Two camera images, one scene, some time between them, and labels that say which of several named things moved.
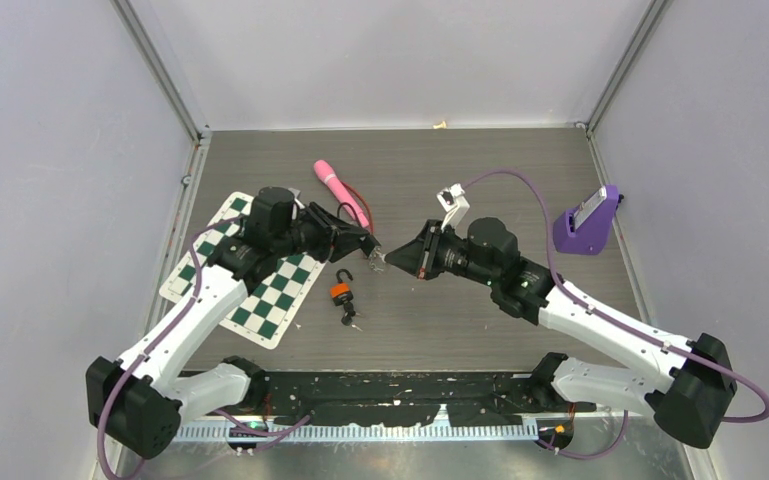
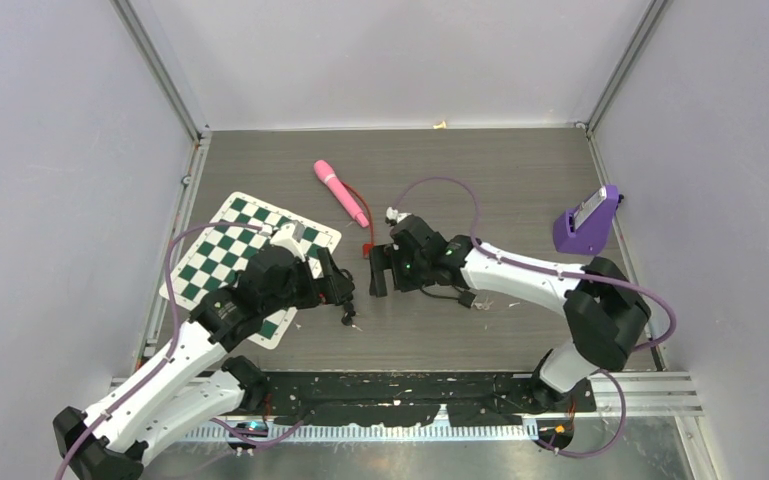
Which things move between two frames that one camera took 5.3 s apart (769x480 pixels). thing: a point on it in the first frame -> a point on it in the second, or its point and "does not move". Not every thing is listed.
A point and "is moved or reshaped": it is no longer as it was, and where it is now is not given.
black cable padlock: (369, 242) -> (465, 298)
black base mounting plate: (466, 398) does not move
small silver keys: (375, 253) is moved or reshaped
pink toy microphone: (328, 174) does not move
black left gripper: (337, 239) -> (322, 290)
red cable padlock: (363, 198) does not move
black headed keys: (347, 317) does not move
